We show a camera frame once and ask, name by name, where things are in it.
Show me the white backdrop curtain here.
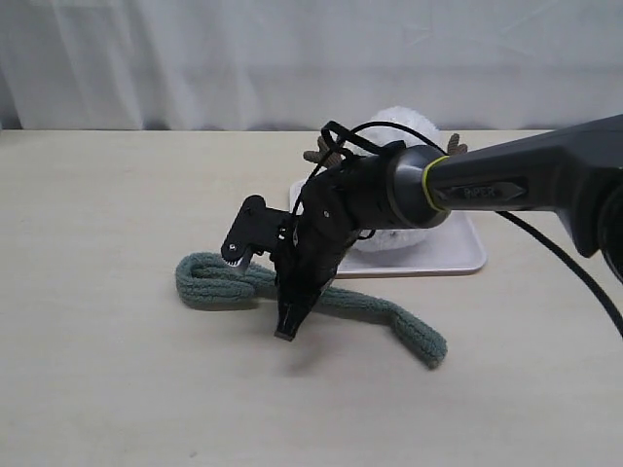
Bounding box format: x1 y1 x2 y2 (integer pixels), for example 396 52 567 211
1 1 622 130

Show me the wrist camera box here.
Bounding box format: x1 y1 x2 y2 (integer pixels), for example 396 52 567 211
221 195 290 270

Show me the green knitted scarf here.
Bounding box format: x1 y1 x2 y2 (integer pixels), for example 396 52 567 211
174 252 448 370

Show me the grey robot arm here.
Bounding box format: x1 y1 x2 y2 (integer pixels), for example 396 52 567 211
274 116 622 340

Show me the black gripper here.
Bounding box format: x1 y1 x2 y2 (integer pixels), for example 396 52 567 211
275 169 360 341

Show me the white square plastic tray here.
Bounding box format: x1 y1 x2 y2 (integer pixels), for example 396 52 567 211
288 180 488 278

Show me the white plush snowman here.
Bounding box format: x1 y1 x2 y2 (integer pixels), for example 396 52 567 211
303 106 468 253

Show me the black cable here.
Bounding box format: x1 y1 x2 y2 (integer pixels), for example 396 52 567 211
291 120 623 341

